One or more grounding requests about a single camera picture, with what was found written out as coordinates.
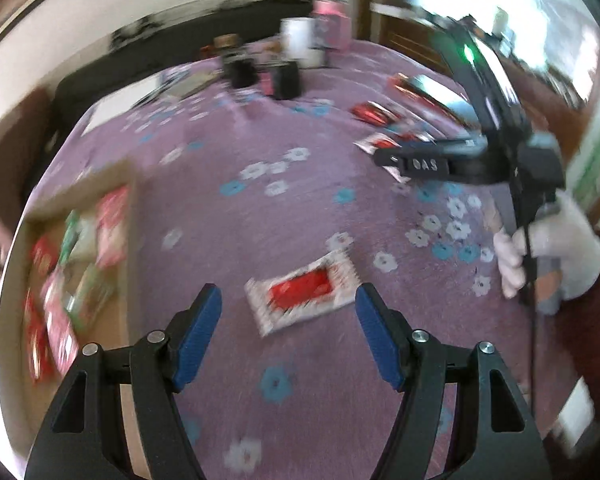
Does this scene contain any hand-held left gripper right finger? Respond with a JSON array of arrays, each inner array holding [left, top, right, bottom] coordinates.
[[355, 282, 553, 480]]

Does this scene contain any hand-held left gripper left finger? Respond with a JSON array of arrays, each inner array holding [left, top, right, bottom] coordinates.
[[24, 282, 223, 480]]

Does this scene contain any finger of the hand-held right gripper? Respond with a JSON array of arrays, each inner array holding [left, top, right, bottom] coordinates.
[[372, 144, 411, 183]]

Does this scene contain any white packet with red label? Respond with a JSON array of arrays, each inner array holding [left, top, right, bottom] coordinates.
[[244, 252, 357, 337], [355, 132, 411, 183]]

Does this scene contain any cardboard box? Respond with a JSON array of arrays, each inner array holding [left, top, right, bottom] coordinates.
[[0, 159, 146, 480]]

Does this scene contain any person's right hand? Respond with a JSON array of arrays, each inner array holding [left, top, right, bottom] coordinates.
[[495, 192, 600, 301]]

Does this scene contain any phone in red case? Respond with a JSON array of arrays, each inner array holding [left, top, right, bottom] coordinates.
[[390, 72, 476, 121]]

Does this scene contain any purple floral tablecloth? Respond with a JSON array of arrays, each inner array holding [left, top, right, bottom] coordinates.
[[0, 40, 586, 480]]

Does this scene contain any white green carton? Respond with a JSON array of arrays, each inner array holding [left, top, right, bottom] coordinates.
[[565, 85, 600, 221]]

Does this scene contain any wooden cabinet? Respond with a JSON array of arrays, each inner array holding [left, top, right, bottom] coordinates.
[[370, 2, 600, 231]]

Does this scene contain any black jar with wooden lid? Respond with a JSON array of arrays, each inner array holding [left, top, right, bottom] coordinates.
[[260, 57, 302, 101], [212, 34, 258, 90]]

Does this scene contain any pink thermos bottle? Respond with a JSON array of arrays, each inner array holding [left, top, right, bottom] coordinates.
[[312, 0, 353, 51]]

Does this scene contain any white plastic container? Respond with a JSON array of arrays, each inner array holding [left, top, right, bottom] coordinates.
[[280, 17, 326, 68]]

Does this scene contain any brown notebook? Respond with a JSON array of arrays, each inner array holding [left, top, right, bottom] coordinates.
[[167, 67, 226, 98]]

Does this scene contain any white paper sheet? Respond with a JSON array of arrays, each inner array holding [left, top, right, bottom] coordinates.
[[82, 77, 166, 133]]

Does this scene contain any brown chair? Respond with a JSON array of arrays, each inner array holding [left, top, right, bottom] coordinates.
[[0, 87, 56, 231]]

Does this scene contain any black sofa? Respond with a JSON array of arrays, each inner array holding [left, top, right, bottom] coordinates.
[[55, 0, 321, 111]]

